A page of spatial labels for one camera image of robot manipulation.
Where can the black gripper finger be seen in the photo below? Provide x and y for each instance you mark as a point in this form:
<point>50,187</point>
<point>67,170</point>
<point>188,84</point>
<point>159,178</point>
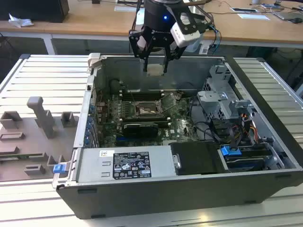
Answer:
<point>138,45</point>
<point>172,53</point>

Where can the silver CPU plate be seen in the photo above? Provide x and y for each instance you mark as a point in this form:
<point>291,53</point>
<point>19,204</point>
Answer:
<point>155,70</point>

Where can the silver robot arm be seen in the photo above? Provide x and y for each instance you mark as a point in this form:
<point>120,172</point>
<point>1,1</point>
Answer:
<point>194,45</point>

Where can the black RAM slot row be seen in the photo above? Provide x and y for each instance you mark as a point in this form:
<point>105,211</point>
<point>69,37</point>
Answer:
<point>142,120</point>
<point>142,95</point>

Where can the CPU socket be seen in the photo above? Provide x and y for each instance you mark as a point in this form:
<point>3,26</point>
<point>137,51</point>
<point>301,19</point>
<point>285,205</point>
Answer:
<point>151,106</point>

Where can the white label tag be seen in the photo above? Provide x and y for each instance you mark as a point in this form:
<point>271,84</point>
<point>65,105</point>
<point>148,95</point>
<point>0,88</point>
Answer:
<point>205,49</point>

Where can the grey case release latch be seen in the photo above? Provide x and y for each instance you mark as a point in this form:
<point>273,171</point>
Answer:
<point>94,60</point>

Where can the wooden desk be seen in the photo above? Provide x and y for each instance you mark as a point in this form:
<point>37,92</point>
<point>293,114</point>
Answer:
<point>94,21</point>

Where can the grey metal drive cage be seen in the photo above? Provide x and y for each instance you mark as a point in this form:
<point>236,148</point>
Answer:
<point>213,99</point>

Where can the green motherboard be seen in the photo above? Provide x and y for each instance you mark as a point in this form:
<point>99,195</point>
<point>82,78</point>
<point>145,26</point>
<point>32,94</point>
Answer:
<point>180,127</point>

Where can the flat tablet device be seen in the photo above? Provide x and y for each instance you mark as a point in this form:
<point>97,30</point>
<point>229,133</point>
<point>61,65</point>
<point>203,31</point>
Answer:
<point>243,9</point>

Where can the black graphics card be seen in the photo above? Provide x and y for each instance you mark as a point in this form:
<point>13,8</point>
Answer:
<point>140,130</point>

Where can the white paper sheet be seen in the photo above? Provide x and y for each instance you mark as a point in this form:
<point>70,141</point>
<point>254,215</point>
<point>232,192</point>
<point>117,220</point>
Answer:
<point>253,16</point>

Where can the black plastic air shroud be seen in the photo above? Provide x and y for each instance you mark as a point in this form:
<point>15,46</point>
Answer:
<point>196,158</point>

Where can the black box on desk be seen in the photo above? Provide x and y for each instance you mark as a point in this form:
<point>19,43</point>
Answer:
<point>33,10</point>

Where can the hard disk in blue carrier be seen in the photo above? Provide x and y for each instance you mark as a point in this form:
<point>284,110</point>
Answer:
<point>229,151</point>

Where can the grey laptop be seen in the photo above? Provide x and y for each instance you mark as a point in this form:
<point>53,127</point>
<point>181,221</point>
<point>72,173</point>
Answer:
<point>286,15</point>

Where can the crumpled white paper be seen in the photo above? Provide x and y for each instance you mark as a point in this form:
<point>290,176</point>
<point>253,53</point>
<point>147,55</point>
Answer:
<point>20,20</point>

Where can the black computer mouse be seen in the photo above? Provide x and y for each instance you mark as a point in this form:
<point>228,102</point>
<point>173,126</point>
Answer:
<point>296,20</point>

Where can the grey power supply unit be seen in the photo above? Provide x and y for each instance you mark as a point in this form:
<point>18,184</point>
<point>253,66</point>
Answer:
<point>94,165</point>

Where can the black open PC case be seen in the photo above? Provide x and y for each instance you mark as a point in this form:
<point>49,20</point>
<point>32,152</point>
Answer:
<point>165,196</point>

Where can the grey parts rack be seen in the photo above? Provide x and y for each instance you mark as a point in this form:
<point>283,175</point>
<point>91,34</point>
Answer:
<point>28,142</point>

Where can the blue case latch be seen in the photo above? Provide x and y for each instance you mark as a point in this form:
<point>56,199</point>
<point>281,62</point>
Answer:
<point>58,169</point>

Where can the green RAM stick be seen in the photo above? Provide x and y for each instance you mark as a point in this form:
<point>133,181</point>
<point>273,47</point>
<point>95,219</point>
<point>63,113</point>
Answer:
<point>24,156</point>

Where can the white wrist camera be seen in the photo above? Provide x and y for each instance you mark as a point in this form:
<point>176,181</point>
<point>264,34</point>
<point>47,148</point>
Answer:
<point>184,35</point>

